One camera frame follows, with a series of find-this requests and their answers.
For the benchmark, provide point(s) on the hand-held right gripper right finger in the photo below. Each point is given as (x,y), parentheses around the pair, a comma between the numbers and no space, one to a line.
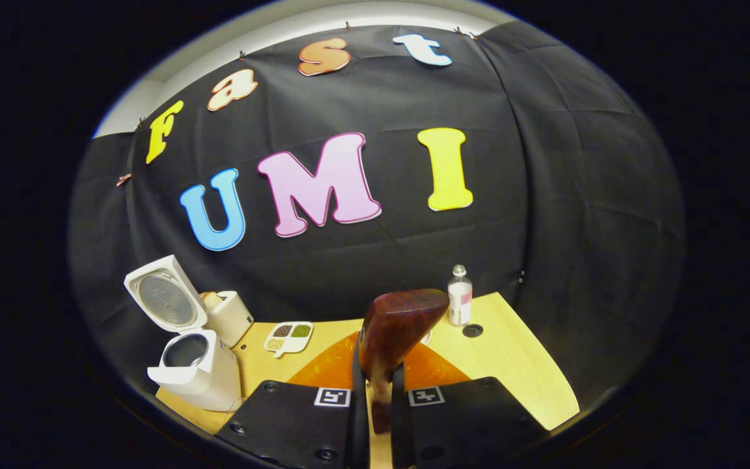
(400,423)

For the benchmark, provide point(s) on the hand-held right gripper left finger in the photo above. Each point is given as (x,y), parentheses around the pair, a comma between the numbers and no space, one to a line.
(361,420)

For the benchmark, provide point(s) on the brown wooden spoon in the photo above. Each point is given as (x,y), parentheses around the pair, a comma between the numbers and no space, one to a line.
(401,326)

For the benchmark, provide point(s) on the white rice cooker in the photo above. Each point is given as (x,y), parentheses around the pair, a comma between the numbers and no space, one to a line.
(209,381)

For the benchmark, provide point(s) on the white divided bean dish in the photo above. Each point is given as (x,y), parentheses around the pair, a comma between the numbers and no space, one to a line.
(289,337)

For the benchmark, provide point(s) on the black table grommet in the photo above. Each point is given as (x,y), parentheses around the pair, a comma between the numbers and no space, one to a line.
(472,330)

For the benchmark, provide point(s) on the small clear bottle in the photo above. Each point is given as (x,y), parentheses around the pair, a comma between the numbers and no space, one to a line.
(459,299)

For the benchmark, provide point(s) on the white toaster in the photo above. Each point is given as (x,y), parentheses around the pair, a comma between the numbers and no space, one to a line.
(235,319)

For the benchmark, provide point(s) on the toasted bread slice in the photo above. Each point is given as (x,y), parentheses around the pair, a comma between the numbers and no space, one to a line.
(211,299)

